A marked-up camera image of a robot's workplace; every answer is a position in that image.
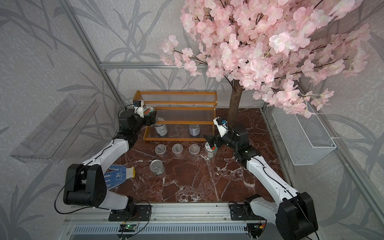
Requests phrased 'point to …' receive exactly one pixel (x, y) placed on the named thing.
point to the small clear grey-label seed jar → (177, 149)
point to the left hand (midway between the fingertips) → (149, 109)
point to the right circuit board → (255, 230)
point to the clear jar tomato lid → (211, 152)
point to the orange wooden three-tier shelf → (181, 115)
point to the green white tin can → (161, 129)
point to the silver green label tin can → (156, 166)
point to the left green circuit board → (127, 228)
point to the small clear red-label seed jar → (194, 149)
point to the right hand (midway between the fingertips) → (211, 129)
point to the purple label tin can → (194, 129)
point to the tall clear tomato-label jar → (147, 109)
